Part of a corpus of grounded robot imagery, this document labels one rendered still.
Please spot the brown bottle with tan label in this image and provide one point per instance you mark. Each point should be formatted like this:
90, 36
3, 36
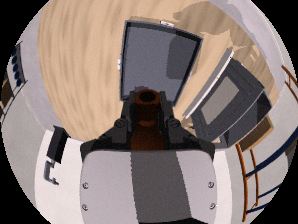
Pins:
147, 135

